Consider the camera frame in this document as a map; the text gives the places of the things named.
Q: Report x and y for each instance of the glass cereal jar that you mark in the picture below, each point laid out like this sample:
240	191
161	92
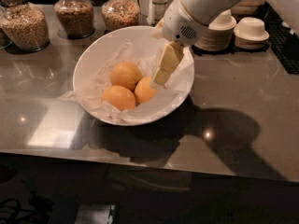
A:
119	14
24	25
76	17

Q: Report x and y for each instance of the white bowl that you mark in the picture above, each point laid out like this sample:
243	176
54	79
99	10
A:
137	44

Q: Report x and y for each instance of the right glass cereal jar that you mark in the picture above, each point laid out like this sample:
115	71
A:
119	14

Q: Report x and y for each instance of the left glass cereal jar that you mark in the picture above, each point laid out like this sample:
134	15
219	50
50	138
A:
24	25

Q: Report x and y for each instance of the middle glass cereal jar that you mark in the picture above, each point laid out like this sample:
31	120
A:
76	17

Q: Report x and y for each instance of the orange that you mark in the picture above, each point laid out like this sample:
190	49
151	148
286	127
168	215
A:
125	74
120	97
143	91

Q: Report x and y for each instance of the white crumpled paper liner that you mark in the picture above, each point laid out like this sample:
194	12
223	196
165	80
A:
102	75

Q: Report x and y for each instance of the large stack paper bowls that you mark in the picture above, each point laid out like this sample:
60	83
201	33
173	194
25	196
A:
219	33

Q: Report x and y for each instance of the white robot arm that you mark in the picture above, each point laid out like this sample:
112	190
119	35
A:
206	11

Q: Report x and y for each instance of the black rubber mat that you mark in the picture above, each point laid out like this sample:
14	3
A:
285	45

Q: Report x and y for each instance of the grey box below counter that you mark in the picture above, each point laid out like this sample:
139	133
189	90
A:
96	214

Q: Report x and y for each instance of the clear glass bottle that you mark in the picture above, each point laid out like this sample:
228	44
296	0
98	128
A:
158	8

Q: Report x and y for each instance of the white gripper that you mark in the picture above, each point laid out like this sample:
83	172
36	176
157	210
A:
179	23

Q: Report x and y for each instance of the small stack paper bowls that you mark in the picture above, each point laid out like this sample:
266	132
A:
250	33

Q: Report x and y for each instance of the partial glass jar far left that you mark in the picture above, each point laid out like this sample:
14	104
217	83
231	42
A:
4	40

